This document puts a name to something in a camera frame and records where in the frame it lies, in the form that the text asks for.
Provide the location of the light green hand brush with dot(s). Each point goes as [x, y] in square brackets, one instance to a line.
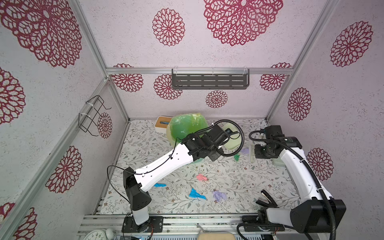
[252, 152]

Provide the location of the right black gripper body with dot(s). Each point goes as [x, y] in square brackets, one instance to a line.
[261, 151]

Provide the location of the purple paper scrap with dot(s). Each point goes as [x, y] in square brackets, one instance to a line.
[245, 151]
[219, 196]

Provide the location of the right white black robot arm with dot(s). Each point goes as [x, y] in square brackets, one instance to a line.
[319, 211]

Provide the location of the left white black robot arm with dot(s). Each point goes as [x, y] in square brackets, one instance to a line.
[137, 183]

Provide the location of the beige object at bottom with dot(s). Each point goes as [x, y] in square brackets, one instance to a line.
[215, 235]

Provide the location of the white round gauge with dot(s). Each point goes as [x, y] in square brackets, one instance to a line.
[96, 235]

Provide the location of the dark grey wall shelf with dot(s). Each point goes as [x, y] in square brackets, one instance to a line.
[212, 81]

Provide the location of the pink paper scrap centre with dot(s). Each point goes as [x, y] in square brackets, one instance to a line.
[201, 178]

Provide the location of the blue green paper scrap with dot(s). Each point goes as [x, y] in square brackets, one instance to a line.
[236, 157]

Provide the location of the blue paper scrap centre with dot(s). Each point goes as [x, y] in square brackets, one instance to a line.
[195, 194]

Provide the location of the blue paper scrap left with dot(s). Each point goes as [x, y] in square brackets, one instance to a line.
[157, 185]

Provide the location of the white wooden-top tissue box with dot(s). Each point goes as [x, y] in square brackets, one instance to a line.
[162, 123]

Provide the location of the light green dustpan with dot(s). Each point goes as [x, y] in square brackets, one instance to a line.
[235, 139]

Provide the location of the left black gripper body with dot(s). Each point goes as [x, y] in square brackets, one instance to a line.
[214, 155]

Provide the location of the black wire wall rack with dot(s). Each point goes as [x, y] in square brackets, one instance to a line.
[96, 121]

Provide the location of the green bin with bag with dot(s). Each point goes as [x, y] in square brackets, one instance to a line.
[182, 125]

